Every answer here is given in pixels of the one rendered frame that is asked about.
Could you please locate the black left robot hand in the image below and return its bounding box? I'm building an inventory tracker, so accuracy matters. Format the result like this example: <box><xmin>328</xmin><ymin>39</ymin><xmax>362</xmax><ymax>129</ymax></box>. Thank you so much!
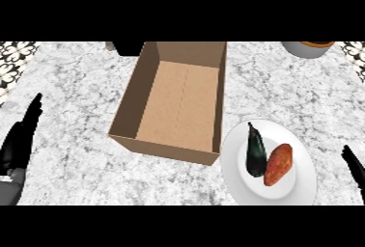
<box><xmin>0</xmin><ymin>93</ymin><xmax>44</xmax><ymax>173</ymax></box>

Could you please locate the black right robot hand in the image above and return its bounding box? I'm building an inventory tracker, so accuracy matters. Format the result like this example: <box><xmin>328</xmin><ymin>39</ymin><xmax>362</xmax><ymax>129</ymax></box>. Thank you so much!
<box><xmin>341</xmin><ymin>144</ymin><xmax>365</xmax><ymax>205</ymax></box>

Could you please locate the orange sweet potato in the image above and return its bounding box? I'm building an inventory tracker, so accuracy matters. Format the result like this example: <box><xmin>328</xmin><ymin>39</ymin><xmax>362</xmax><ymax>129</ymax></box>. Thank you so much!
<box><xmin>263</xmin><ymin>143</ymin><xmax>295</xmax><ymax>187</ymax></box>

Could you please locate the white plate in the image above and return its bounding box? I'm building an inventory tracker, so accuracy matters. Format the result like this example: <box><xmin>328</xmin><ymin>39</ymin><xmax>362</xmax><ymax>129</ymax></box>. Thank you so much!
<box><xmin>220</xmin><ymin>119</ymin><xmax>317</xmax><ymax>206</ymax></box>

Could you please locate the brown cardboard box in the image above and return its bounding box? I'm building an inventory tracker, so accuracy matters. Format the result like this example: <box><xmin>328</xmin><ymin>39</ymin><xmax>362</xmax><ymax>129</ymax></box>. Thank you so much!
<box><xmin>106</xmin><ymin>41</ymin><xmax>227</xmax><ymax>167</ymax></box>

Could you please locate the black appliance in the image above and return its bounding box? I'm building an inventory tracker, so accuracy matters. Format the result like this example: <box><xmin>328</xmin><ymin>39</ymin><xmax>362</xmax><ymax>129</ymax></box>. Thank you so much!
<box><xmin>103</xmin><ymin>41</ymin><xmax>145</xmax><ymax>58</ymax></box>

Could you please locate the grey pot with orange rim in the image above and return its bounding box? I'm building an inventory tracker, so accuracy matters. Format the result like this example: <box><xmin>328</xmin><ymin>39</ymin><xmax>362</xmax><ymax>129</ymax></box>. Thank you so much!
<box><xmin>280</xmin><ymin>41</ymin><xmax>337</xmax><ymax>60</ymax></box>

